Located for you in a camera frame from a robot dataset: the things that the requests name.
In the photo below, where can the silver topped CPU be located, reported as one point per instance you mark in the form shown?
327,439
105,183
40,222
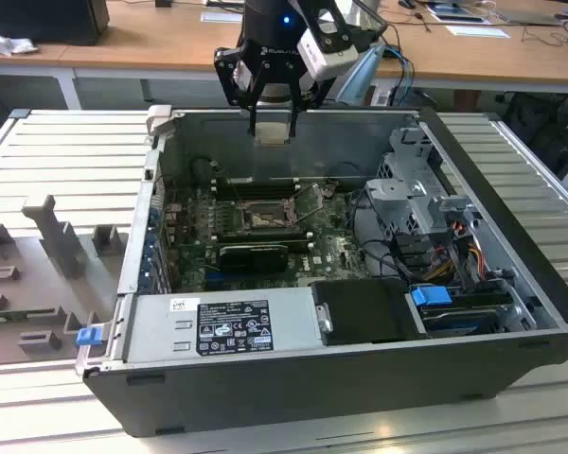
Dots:
272,133

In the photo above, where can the black plastic shroud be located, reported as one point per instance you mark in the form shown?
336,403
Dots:
364,312

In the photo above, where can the grey metal drive cage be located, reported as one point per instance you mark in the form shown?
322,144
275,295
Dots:
397,194

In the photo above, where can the black graphics card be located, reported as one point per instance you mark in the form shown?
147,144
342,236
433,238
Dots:
253,259

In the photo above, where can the grey laptop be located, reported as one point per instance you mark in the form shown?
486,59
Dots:
535,14

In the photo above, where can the black box on desk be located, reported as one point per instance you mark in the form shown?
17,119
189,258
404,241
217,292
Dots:
42,19

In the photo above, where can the white barcode sticker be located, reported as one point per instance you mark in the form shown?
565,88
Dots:
184,304

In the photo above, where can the thin metal locking lever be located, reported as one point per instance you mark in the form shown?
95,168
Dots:
236,193

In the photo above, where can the green motherboard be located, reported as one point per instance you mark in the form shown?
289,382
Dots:
331,250

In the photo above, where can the wooden desk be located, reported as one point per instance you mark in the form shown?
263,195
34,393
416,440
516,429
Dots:
123,42

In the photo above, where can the black power supply label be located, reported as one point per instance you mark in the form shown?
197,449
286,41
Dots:
234,326

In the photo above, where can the black and grey PC case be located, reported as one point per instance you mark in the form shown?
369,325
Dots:
312,392

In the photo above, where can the hard disk in blue carrier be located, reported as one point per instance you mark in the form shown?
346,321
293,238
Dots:
428,297

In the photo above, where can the black computer mouse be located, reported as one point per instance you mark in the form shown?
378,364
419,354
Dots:
406,4

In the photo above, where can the crumpled white paper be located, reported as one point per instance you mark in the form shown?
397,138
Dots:
9,45

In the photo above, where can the black office chair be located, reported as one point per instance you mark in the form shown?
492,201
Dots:
539,132

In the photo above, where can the grey parts rack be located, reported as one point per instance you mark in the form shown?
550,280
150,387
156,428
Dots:
28,265

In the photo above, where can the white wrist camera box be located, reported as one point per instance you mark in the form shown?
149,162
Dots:
326,54

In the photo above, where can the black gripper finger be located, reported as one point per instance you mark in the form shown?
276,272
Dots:
293,99
227,71

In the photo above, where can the silver power supply unit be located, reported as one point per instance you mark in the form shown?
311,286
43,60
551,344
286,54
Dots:
151,326

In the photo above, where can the black RAM slot bank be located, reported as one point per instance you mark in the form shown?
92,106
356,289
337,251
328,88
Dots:
260,236
265,189

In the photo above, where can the blue plastic case latch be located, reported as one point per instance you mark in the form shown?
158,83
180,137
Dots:
89,337

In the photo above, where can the white labelled box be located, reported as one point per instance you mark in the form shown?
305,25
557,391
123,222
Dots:
381,97

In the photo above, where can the small black desk object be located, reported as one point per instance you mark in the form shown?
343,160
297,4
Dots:
163,3

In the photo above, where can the green RAM stick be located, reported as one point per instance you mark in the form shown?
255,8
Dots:
0,318

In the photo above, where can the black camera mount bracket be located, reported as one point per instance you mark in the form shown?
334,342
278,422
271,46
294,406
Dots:
355,28

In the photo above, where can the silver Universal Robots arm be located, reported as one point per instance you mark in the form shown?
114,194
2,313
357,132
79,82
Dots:
360,75

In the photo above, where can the blue board connector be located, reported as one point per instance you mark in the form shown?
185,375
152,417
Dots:
213,280

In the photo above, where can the blue expansion slot clip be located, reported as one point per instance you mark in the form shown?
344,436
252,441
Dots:
154,216
144,279
147,258
150,238

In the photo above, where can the CPU socket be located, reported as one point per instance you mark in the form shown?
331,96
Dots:
265,215

